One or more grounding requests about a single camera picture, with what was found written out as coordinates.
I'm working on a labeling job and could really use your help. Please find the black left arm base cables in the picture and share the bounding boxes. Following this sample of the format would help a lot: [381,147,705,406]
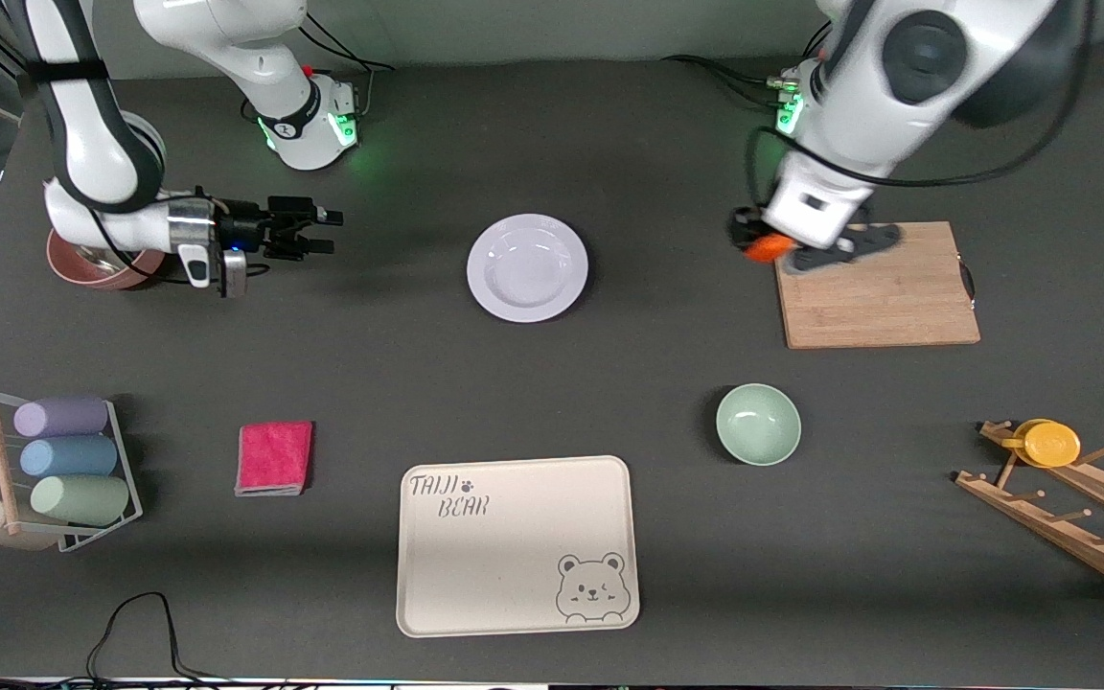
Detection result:
[662,21,836,108]

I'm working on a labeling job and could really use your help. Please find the white round plate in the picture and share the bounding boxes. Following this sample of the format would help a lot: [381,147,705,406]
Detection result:
[467,213,589,324]

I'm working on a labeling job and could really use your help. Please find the beige bear print tray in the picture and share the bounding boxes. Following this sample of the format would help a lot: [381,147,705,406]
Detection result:
[396,455,640,638]

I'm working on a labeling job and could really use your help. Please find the pink folded cloth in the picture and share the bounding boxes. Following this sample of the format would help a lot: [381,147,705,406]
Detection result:
[234,420,315,497]

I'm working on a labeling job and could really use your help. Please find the orange fruit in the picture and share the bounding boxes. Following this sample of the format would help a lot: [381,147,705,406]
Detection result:
[744,233,797,265]

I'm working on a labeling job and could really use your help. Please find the yellow cup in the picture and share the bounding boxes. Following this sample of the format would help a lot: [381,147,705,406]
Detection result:
[1000,419,1082,469]

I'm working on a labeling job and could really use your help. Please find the wooden peg mug rack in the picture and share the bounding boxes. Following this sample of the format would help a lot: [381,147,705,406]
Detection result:
[954,419,1104,605]

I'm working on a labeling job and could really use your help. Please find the black arm base cables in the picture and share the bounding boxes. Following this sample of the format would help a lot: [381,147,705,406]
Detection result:
[662,21,836,108]
[241,11,395,126]

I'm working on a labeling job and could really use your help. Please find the pale green bowl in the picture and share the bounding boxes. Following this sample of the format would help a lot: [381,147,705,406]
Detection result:
[715,383,802,468]

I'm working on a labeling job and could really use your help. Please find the blue cup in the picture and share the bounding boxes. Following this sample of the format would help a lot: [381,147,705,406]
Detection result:
[19,436,119,478]

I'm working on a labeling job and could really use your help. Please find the purple cup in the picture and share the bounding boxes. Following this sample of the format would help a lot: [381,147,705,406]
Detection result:
[13,397,110,439]

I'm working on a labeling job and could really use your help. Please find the pink bowl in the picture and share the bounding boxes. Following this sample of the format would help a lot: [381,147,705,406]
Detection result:
[46,230,170,291]

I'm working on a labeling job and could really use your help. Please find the green cup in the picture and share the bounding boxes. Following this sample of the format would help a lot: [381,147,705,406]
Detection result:
[30,474,131,527]

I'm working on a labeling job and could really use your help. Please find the wooden cutting board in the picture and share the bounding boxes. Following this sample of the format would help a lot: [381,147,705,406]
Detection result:
[774,221,981,350]

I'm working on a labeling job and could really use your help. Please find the black right arm base cables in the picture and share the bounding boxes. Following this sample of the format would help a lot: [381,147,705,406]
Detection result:
[241,11,395,126]

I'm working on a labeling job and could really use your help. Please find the black cable at table edge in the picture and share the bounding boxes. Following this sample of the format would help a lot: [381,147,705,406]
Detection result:
[0,591,323,690]

